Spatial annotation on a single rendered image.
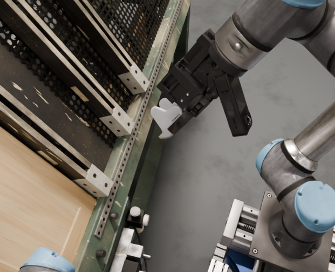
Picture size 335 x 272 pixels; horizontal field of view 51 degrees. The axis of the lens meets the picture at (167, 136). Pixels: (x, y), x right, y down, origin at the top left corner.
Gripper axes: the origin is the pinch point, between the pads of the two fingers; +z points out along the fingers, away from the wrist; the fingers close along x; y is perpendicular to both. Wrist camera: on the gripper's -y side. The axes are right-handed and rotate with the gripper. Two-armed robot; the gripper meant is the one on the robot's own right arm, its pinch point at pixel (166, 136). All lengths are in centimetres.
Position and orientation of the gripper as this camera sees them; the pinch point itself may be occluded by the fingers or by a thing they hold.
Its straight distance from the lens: 64.9
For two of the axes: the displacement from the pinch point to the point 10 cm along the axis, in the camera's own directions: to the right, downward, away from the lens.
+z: -5.5, 5.4, 6.3
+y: -7.2, -6.9, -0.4
